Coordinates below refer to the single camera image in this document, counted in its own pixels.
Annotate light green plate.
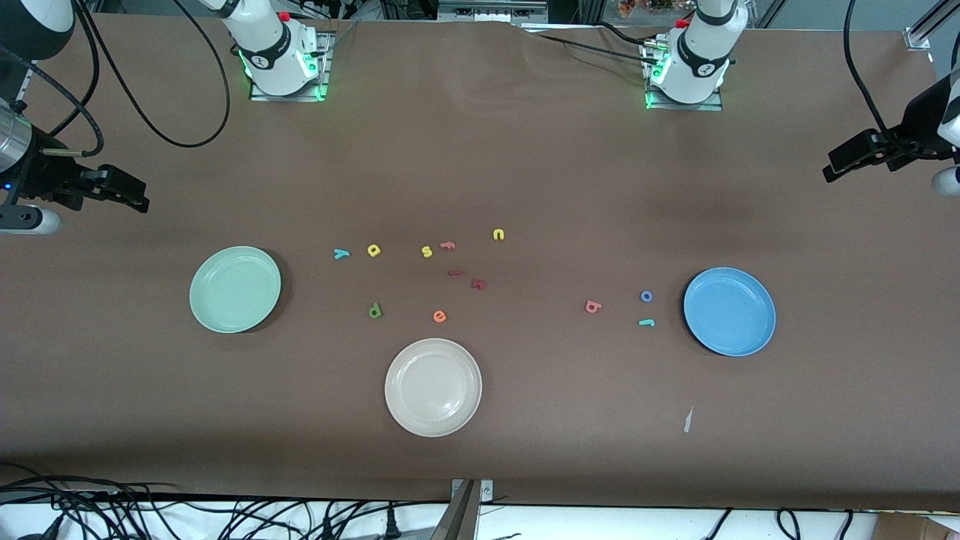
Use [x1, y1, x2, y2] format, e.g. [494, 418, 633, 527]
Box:
[189, 246, 283, 334]

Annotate blue plate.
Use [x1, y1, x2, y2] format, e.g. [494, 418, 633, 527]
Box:
[682, 267, 777, 357]

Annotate brown table cover sheet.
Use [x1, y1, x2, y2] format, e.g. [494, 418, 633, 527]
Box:
[0, 13, 960, 512]

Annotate beige plate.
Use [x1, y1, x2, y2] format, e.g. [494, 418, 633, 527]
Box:
[384, 338, 483, 438]

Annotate brown cardboard box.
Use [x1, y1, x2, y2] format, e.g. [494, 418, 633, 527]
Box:
[874, 511, 960, 540]

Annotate grey metal equipment box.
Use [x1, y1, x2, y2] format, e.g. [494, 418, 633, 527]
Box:
[437, 0, 550, 22]

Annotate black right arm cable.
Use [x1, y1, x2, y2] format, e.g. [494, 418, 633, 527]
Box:
[0, 0, 231, 158]

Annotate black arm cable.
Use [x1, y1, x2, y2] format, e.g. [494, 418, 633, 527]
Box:
[0, 0, 231, 158]
[841, 0, 901, 143]

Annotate aluminium frame rail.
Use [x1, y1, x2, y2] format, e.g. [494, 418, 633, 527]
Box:
[904, 0, 960, 52]
[11, 61, 40, 107]

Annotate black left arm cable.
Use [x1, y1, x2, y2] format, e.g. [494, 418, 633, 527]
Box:
[841, 0, 901, 143]

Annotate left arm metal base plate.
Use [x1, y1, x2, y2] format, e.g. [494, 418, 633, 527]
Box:
[643, 41, 725, 113]

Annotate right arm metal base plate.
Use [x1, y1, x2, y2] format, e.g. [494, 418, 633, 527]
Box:
[250, 30, 332, 103]

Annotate black base cable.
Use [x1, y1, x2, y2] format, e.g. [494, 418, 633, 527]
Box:
[517, 21, 661, 68]

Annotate tangled black floor cables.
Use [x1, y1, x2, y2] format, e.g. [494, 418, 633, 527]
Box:
[0, 463, 425, 540]

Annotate metal table edge bracket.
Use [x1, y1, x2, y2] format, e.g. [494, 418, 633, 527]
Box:
[430, 478, 495, 540]

